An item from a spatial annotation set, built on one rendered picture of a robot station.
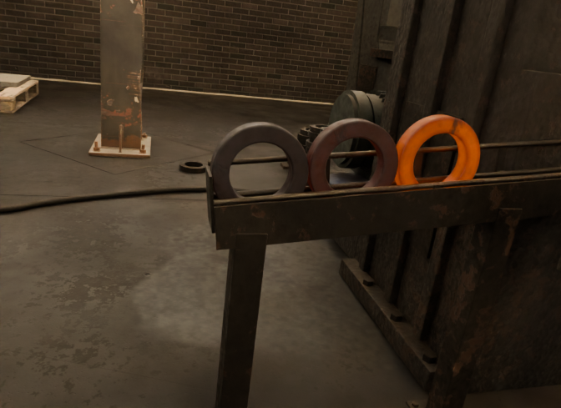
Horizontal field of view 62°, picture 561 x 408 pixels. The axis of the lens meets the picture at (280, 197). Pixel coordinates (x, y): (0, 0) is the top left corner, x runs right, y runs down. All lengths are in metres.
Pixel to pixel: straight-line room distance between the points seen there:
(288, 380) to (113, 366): 0.47
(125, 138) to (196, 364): 2.27
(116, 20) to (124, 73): 0.33
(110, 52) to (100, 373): 2.35
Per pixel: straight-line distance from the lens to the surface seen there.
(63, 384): 1.37
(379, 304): 1.65
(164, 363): 1.40
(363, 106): 2.21
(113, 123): 3.40
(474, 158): 1.03
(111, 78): 3.35
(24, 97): 5.17
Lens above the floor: 0.88
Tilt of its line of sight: 19 degrees down
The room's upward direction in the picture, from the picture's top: 7 degrees clockwise
